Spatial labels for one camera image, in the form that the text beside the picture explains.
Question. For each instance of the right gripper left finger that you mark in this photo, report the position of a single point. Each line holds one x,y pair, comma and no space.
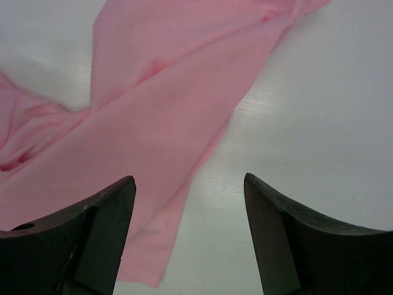
76,250

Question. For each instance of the pink t shirt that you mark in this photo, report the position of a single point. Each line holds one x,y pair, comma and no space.
166,77

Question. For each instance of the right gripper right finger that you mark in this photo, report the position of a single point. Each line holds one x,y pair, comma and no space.
301,251

